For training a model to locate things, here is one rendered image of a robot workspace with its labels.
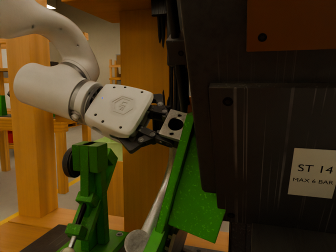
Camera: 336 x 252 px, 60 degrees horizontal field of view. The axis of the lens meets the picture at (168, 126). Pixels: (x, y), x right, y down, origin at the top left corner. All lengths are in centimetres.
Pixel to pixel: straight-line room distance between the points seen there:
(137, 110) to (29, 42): 56
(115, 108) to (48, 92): 13
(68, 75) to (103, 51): 1110
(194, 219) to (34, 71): 40
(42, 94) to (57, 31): 12
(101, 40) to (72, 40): 1114
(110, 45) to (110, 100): 1104
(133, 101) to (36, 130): 53
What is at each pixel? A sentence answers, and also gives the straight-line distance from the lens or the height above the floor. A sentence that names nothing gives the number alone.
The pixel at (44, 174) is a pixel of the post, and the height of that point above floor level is 102.
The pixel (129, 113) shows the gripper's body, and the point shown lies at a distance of 50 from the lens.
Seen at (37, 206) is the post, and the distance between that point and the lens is 106.
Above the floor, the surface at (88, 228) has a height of 98.
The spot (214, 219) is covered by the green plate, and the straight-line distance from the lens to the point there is 41.
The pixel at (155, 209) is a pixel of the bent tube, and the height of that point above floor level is 108.
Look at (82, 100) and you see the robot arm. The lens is 53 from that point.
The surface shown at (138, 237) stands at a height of 109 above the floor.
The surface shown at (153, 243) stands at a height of 110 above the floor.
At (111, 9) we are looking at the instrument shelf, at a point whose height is 150.
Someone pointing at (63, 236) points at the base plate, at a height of 90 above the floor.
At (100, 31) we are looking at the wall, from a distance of 1182.
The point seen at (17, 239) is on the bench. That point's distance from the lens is 97.
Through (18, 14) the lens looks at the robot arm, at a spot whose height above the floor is 142.
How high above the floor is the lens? 131
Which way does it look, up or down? 8 degrees down
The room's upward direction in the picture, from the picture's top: straight up
